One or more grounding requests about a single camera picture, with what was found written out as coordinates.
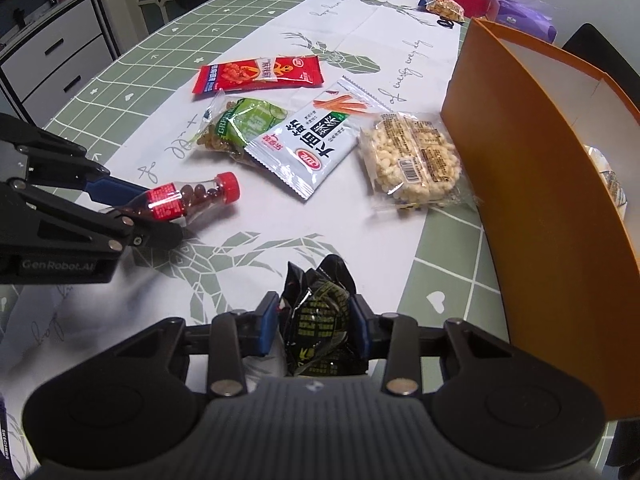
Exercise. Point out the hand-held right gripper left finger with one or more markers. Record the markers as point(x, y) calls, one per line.
point(268, 325)

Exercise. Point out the white deer table runner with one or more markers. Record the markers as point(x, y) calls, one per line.
point(350, 50)

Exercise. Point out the purple tissue pack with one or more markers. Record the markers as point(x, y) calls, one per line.
point(525, 15)

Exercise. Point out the peanut snack packet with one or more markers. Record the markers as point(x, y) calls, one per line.
point(445, 7)

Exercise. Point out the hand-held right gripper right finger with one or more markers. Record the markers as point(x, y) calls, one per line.
point(360, 330)

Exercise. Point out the green pea snack packet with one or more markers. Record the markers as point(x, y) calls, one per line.
point(250, 120)

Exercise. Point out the white snack packet orange sticks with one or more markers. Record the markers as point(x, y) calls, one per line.
point(305, 145)

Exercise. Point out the green checked tablecloth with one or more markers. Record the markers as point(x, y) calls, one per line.
point(150, 60)

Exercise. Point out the red snack packet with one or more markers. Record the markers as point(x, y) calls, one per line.
point(260, 72)

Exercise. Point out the red-capped candy bottle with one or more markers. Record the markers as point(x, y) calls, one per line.
point(200, 197)

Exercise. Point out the white barcode snack packet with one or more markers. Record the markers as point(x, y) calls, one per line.
point(607, 180)

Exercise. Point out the white drawer cabinet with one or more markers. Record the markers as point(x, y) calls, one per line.
point(60, 60)

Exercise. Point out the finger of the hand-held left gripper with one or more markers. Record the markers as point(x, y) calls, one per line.
point(117, 190)
point(155, 235)

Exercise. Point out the orange cardboard box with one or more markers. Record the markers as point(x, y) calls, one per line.
point(525, 210)

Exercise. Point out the puffed rice cake packet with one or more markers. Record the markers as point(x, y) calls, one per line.
point(410, 160)

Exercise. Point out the black snack packet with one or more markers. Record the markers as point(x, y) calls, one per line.
point(315, 320)

